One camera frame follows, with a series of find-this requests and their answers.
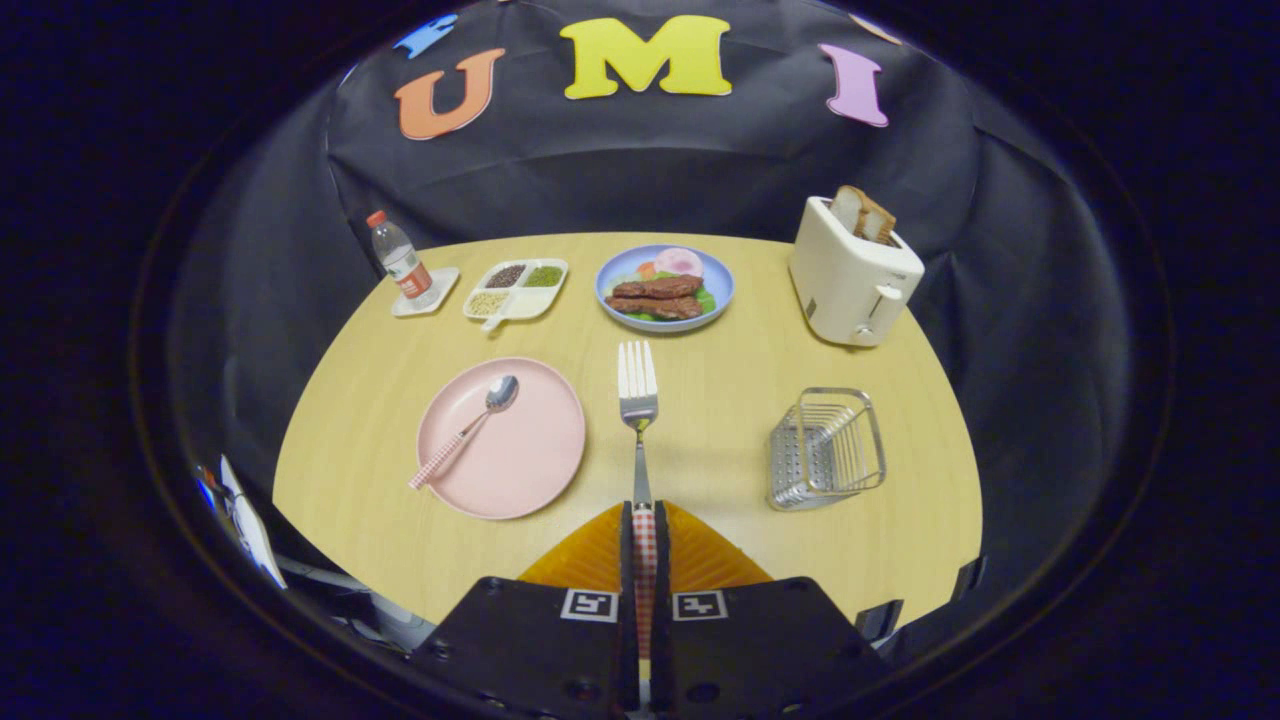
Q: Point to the pink ham slice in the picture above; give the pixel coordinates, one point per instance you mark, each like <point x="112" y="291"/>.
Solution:
<point x="680" y="262"/>

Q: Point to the white toaster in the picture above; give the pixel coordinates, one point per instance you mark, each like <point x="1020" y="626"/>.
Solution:
<point x="840" y="280"/>

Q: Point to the blue-screen phone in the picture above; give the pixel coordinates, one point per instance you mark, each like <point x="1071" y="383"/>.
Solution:
<point x="210" y="492"/>

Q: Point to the pink round plate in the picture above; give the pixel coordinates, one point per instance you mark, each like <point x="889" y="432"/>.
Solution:
<point x="530" y="460"/>

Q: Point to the black table bracket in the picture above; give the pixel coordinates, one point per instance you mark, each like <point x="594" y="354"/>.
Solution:
<point x="970" y="578"/>
<point x="880" y="618"/>

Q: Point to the toast bread slice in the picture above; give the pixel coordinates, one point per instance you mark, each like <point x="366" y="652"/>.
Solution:
<point x="848" y="208"/>
<point x="880" y="225"/>

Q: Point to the clear water bottle red cap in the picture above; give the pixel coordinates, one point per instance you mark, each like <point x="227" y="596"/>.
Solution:
<point x="400" y="258"/>

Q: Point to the white square coaster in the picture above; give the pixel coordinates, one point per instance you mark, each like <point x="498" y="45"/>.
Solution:
<point x="445" y="280"/>

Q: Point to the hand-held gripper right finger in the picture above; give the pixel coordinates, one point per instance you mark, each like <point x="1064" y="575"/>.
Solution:
<point x="760" y="650"/>

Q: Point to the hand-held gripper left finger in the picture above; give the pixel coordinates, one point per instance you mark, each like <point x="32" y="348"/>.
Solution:
<point x="530" y="650"/>

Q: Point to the blue round plate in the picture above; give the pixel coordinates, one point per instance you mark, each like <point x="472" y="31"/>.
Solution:
<point x="720" y="285"/>

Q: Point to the white flat board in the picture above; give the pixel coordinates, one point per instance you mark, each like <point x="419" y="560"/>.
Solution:
<point x="255" y="530"/>

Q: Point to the green lettuce leaves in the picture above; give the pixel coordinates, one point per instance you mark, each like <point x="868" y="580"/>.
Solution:
<point x="707" y="300"/>

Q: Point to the white divided dish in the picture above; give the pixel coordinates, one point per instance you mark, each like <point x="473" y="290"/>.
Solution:
<point x="535" y="300"/>

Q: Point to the brown meat strip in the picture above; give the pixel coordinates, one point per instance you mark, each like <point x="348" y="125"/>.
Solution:
<point x="660" y="288"/>
<point x="655" y="307"/>

